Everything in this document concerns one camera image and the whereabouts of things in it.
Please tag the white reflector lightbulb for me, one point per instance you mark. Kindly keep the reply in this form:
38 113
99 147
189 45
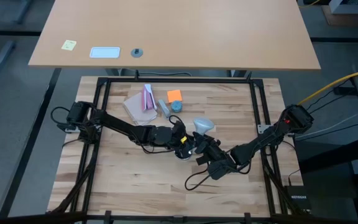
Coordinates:
203 125

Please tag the black Netgear network switch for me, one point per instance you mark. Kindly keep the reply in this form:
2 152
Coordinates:
297 197

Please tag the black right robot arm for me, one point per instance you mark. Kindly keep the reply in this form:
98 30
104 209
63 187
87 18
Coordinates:
259 141

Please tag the brown paper notebook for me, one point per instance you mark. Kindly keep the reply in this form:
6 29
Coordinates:
137 110

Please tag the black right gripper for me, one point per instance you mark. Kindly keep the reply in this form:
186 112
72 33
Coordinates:
217 154

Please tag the brown cardboard box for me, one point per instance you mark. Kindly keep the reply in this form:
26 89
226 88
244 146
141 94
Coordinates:
343 20

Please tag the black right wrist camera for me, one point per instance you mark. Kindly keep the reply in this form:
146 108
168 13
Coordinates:
202 160

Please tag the black metal table frame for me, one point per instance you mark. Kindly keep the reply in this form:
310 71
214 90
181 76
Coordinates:
179 80

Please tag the orange sticky note pad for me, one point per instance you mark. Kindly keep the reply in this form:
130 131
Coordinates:
174 96

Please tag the grey box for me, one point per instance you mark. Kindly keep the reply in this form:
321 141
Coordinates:
350 7

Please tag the white rectangular tray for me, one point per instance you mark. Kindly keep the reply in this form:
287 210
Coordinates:
104 52

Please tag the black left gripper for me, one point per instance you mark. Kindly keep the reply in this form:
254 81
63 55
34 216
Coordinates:
176 138

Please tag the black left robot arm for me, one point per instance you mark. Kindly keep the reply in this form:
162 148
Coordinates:
120 126

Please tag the light brown wooden desk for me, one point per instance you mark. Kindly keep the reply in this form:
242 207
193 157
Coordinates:
179 34

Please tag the yellow sticky note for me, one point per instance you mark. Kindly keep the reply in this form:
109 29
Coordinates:
69 45

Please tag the black power strip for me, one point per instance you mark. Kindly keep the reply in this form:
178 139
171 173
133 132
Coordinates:
343 90

